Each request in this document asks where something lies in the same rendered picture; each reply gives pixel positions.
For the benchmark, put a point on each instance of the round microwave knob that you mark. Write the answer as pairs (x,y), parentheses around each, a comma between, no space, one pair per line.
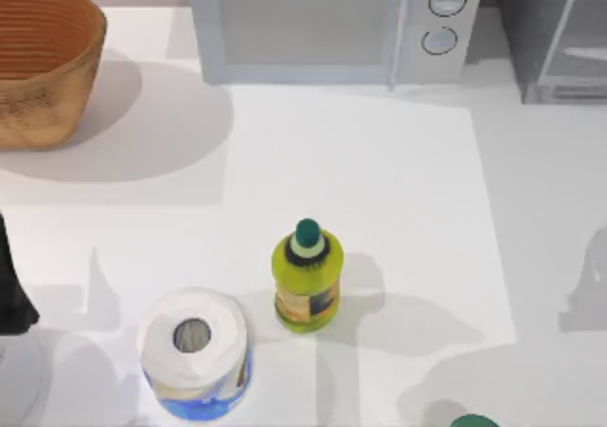
(439,41)
(447,0)

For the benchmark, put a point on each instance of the brown woven basket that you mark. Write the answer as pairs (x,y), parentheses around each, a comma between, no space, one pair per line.
(45,90)

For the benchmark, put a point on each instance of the white paper roll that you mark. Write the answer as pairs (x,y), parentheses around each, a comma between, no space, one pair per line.
(194,351)

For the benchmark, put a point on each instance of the pale microwave oven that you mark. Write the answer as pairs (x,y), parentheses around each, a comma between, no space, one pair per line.
(303,28)

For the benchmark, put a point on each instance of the dark green round object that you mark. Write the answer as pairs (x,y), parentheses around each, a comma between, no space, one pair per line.
(473,421)

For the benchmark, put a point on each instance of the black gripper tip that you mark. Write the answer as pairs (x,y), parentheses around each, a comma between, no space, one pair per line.
(12,289)

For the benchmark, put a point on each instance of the green bottle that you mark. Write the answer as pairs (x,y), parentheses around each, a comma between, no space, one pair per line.
(307,287)

